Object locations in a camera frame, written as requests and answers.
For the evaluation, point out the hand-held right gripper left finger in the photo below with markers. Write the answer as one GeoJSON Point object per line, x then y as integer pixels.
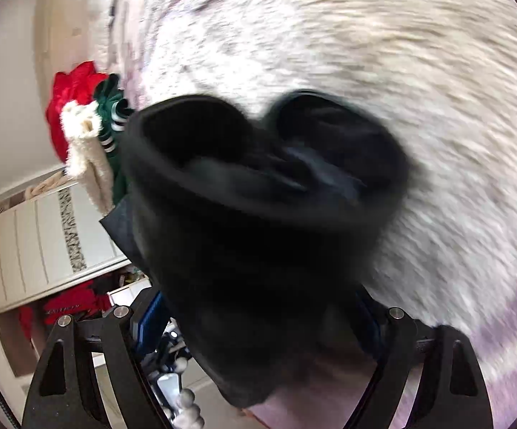
{"type": "Point", "coordinates": [151, 317]}

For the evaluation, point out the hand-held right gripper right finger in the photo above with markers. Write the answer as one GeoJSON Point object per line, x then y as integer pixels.
{"type": "Point", "coordinates": [368, 326]}

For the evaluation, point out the black leather jacket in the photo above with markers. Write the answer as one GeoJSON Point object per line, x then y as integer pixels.
{"type": "Point", "coordinates": [240, 232]}

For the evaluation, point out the red coat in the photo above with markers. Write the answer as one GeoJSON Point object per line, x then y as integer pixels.
{"type": "Point", "coordinates": [71, 304]}

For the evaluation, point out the white wardrobe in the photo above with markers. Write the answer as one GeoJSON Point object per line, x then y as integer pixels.
{"type": "Point", "coordinates": [12, 330]}

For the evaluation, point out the white wardrobe sliding door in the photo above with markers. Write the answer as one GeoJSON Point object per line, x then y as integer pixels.
{"type": "Point", "coordinates": [30, 245]}

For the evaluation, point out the beige hanging garment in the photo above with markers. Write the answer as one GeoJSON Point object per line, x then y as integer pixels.
{"type": "Point", "coordinates": [39, 190]}

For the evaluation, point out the cream knitted sweater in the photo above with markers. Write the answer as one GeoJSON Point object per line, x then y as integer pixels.
{"type": "Point", "coordinates": [79, 120]}

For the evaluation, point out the green garment with striped cuffs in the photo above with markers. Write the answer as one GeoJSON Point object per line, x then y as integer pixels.
{"type": "Point", "coordinates": [111, 102]}

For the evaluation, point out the red quilt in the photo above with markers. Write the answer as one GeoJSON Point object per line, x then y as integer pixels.
{"type": "Point", "coordinates": [62, 98]}

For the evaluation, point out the floral bed blanket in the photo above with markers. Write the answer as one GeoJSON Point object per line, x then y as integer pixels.
{"type": "Point", "coordinates": [419, 76]}

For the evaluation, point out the beige bed headboard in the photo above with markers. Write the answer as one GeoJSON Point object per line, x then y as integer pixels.
{"type": "Point", "coordinates": [62, 13]}

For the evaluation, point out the white pillow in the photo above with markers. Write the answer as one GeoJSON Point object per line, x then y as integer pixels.
{"type": "Point", "coordinates": [104, 2]}

